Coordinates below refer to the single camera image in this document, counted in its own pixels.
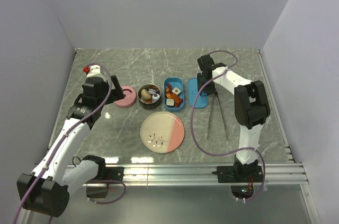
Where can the pink round lid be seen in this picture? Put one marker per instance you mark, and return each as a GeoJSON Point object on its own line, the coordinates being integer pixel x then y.
{"type": "Point", "coordinates": [129, 99]}

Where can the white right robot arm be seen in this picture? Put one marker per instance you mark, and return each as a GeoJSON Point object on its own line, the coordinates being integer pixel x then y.
{"type": "Point", "coordinates": [251, 109]}

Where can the blue lunch box base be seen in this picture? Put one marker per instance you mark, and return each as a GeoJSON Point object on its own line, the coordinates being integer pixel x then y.
{"type": "Point", "coordinates": [175, 82]}

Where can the sushi roll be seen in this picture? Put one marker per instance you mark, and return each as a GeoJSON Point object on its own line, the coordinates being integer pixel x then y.
{"type": "Point", "coordinates": [170, 102]}
{"type": "Point", "coordinates": [176, 91]}

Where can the round steel bowl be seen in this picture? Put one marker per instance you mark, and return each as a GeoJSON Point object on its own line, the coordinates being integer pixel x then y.
{"type": "Point", "coordinates": [153, 104]}

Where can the white round rice cake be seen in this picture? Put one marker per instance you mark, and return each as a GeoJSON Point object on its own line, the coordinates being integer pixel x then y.
{"type": "Point", "coordinates": [152, 91]}

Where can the aluminium front rail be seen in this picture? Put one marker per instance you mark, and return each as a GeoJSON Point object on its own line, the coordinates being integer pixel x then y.
{"type": "Point", "coordinates": [170, 174]}

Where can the red chicken drumstick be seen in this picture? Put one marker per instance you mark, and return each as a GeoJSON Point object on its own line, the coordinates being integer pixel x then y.
{"type": "Point", "coordinates": [177, 99]}

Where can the pink and cream plate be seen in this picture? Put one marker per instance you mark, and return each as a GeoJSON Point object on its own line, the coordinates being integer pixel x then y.
{"type": "Point", "coordinates": [162, 132]}

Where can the beige round bun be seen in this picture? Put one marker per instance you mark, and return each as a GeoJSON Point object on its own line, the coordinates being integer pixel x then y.
{"type": "Point", "coordinates": [145, 94]}

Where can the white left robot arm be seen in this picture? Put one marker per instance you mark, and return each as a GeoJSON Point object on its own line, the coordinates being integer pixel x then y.
{"type": "Point", "coordinates": [48, 188]}

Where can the orange fried shrimp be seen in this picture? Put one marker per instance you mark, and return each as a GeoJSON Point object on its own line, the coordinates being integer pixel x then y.
{"type": "Point", "coordinates": [168, 93]}

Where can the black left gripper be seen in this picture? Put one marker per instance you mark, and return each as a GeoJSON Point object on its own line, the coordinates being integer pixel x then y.
{"type": "Point", "coordinates": [117, 93]}

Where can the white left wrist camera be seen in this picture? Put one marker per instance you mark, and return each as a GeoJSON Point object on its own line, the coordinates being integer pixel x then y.
{"type": "Point", "coordinates": [93, 71]}

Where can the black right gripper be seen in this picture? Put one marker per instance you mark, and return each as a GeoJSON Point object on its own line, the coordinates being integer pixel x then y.
{"type": "Point", "coordinates": [210, 90]}

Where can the dark red octopus sausage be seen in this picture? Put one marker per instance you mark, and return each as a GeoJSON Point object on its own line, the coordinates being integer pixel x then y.
{"type": "Point", "coordinates": [169, 86]}

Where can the steel serving tongs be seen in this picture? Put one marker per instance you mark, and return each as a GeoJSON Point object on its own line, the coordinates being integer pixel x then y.
{"type": "Point", "coordinates": [216, 115]}

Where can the blue lunch box lid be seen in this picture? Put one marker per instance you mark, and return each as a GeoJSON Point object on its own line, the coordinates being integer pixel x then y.
{"type": "Point", "coordinates": [202, 101]}

